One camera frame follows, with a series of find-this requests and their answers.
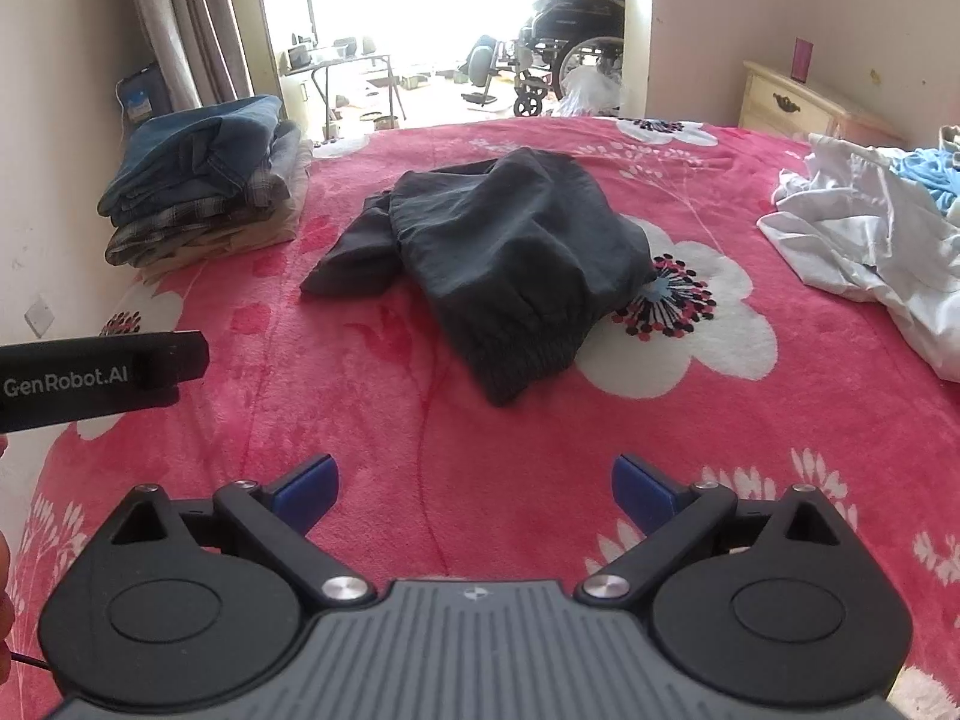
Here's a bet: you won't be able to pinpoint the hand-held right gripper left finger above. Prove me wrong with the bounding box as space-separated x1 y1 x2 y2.
111 454 377 612

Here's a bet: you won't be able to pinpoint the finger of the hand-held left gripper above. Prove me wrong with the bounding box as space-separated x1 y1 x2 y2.
141 330 211 392

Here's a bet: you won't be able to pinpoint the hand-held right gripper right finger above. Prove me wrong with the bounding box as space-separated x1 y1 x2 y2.
574 455 860 612

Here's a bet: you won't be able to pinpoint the dark grey pants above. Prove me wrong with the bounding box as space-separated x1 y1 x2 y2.
300 148 652 407

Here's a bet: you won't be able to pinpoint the folded beige cloth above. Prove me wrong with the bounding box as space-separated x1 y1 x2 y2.
139 142 314 278

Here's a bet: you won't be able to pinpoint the pink floral blanket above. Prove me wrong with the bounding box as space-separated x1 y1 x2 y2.
15 114 960 720

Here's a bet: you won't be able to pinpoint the folded blue jeans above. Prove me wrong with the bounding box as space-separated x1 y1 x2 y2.
97 95 284 226

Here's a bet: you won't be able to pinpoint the dark blue printed bag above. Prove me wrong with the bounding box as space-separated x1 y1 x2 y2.
116 62 181 128

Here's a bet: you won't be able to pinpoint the white shirt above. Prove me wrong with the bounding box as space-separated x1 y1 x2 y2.
757 133 960 383

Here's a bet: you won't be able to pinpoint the metal leg table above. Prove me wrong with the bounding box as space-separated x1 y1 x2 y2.
281 45 410 128

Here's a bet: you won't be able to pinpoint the grey curtain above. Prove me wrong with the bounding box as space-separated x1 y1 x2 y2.
124 0 252 110

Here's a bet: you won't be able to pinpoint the clear plastic bag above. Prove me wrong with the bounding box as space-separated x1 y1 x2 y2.
559 64 625 117

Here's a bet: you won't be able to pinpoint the wooden nightstand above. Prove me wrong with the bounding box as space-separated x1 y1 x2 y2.
739 60 905 151

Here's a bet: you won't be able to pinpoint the light blue garment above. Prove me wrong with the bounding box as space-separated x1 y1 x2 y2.
896 148 960 215

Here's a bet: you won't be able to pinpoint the black wheelchair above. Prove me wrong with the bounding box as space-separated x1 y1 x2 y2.
514 0 627 117

